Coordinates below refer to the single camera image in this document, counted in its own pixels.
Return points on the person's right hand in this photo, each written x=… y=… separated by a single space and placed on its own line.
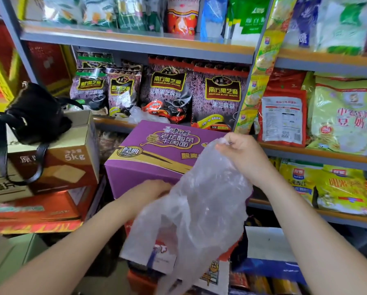
x=248 y=156

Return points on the person's left hand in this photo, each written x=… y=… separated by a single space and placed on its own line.
x=151 y=189

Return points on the person's right fingers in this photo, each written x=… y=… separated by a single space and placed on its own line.
x=229 y=142

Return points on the clear plastic bag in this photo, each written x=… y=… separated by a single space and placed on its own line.
x=201 y=199

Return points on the person's left forearm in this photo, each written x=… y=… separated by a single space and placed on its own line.
x=79 y=245

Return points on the person's right forearm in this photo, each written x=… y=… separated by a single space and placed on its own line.
x=312 y=239

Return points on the large purple sesame paste packet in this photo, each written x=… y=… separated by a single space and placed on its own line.
x=221 y=98

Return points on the red packet with white label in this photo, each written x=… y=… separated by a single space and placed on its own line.
x=283 y=118

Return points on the yellow cereal packet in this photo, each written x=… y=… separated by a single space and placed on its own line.
x=343 y=190
x=300 y=178

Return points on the purple packet with red bowl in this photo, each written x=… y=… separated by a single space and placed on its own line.
x=168 y=89

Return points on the hanging strip of yellow sachets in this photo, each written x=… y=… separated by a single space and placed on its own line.
x=263 y=64

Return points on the crumpled clear plastic wrap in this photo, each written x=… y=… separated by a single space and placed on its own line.
x=143 y=115

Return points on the purple cardboard box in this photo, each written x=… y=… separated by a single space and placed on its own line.
x=140 y=162

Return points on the small purple sesame paste packet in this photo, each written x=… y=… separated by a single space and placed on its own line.
x=89 y=89
x=123 y=89

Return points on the large pale green powder packet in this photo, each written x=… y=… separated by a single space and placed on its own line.
x=346 y=119

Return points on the grey metal shelf rack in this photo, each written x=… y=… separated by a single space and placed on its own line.
x=324 y=62
x=134 y=42

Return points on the blue plastic packet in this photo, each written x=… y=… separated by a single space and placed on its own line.
x=213 y=16

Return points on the orange and white printed box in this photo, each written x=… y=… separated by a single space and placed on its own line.
x=215 y=274

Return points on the blue flat packet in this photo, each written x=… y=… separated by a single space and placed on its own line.
x=272 y=268

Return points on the red and orange packet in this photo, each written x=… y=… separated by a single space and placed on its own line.
x=183 y=15

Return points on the blue and white packet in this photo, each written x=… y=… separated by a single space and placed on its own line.
x=304 y=21

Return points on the brown cardboard box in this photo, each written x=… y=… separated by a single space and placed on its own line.
x=69 y=162

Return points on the large white and green packet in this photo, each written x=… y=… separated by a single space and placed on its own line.
x=346 y=24

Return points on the row of green snack packets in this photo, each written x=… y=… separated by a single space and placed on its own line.
x=97 y=10

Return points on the black handbag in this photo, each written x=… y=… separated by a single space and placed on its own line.
x=36 y=115

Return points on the red cardboard box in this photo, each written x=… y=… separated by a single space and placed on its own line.
x=33 y=211

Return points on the pale green cardboard box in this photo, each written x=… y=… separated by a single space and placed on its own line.
x=8 y=261

